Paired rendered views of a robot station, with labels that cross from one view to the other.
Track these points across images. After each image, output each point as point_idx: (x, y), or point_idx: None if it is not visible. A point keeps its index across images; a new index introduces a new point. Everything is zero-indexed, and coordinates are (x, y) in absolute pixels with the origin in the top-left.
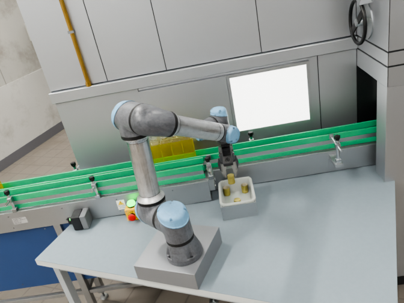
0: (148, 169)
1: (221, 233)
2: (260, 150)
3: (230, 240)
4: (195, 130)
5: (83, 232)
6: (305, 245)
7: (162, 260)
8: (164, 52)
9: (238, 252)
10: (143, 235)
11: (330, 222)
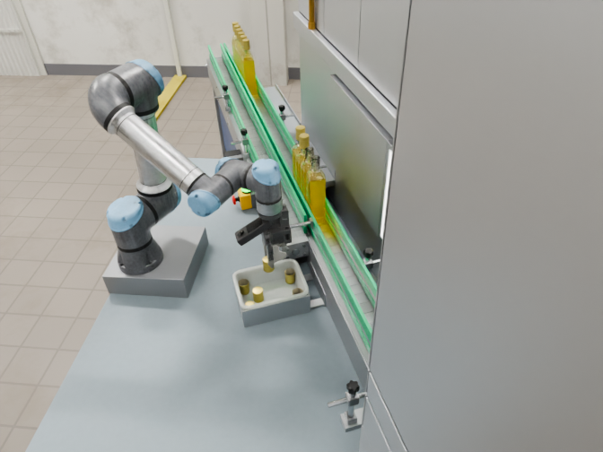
0: (135, 152)
1: (206, 293)
2: (341, 282)
3: (190, 306)
4: (139, 152)
5: None
6: (167, 395)
7: None
8: (360, 39)
9: (165, 318)
10: (212, 221)
11: (220, 429)
